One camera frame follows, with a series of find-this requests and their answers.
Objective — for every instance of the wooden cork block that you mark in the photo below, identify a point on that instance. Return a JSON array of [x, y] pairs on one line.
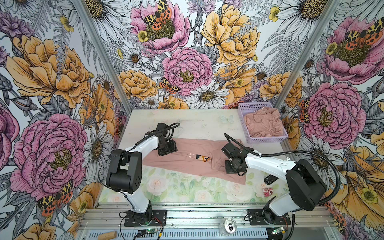
[[108, 236]]

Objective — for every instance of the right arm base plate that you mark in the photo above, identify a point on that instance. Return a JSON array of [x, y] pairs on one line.
[[261, 217]]

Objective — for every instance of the pink t-shirt with print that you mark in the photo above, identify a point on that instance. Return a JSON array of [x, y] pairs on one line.
[[195, 157]]

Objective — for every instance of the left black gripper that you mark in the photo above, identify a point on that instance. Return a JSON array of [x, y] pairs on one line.
[[172, 148]]

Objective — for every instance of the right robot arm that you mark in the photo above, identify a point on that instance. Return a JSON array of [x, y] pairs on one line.
[[306, 187]]

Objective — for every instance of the pink shorts in basket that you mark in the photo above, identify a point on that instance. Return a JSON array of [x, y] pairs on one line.
[[264, 123]]

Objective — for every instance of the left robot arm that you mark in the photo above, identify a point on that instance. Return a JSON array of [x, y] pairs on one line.
[[125, 171]]

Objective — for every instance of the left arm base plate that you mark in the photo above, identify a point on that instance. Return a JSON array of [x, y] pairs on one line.
[[153, 218]]

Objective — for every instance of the aluminium front rail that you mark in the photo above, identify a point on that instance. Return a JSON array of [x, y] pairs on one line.
[[197, 215]]

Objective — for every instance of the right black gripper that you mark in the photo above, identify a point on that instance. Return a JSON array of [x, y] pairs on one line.
[[228, 169]]

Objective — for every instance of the green circuit board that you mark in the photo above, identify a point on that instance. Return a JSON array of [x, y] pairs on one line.
[[149, 233]]

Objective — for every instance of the small pink red toy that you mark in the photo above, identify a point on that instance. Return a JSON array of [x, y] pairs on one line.
[[268, 192]]

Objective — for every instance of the black remote-like device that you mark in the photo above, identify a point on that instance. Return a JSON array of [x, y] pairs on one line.
[[270, 179]]

